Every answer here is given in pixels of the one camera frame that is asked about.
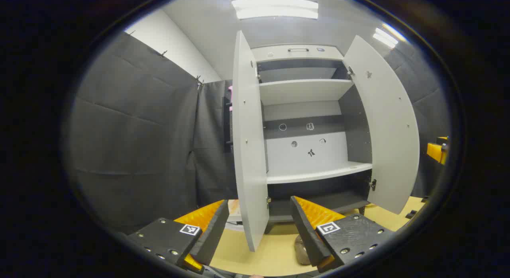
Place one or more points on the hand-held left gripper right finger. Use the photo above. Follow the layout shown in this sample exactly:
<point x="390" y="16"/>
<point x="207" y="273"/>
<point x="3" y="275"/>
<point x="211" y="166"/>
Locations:
<point x="308" y="238"/>

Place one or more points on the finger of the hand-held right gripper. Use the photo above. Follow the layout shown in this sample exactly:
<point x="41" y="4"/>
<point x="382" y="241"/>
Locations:
<point x="436" y="150"/>

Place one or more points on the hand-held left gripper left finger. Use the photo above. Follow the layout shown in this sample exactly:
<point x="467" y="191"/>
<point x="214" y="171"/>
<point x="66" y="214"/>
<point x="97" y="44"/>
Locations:
<point x="213" y="236"/>

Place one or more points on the brown fuzzy shoe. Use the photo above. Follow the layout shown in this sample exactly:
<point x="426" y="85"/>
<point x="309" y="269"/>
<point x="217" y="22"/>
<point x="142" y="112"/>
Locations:
<point x="301" y="250"/>

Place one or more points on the grey shoe cabinet door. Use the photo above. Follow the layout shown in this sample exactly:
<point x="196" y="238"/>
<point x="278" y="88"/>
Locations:
<point x="392" y="130"/>
<point x="249" y="150"/>

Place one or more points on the grey shoe cabinet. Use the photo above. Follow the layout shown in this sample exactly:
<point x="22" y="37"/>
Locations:
<point x="303" y="91"/>

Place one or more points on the metal door hinge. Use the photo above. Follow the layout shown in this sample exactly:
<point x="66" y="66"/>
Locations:
<point x="372" y="185"/>
<point x="350" y="71"/>

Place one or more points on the white flat box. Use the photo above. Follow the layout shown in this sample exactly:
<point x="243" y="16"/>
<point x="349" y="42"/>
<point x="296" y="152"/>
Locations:
<point x="235" y="210"/>

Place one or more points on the black backdrop cloth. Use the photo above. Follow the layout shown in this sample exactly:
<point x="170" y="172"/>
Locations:
<point x="131" y="130"/>

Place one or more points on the large ceiling light panel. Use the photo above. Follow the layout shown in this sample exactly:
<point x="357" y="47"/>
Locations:
<point x="275" y="8"/>

